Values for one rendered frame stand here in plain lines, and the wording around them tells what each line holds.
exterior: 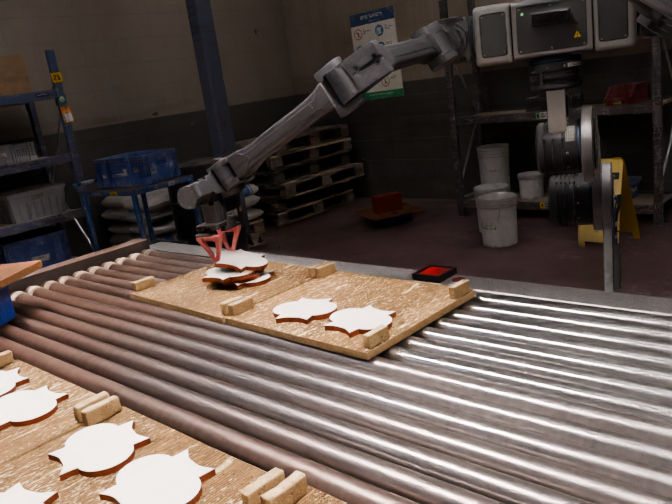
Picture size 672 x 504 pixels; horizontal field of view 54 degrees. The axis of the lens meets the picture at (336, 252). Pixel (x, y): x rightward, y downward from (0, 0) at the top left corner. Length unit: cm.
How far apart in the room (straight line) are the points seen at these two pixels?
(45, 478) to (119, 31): 614
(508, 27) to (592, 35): 21
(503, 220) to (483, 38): 328
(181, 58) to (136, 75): 57
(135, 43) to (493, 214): 388
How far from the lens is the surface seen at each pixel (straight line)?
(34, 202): 575
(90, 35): 680
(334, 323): 128
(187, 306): 159
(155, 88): 706
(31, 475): 105
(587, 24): 186
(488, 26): 189
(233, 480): 89
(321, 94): 146
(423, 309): 133
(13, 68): 575
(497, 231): 509
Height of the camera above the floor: 140
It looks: 15 degrees down
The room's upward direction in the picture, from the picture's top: 8 degrees counter-clockwise
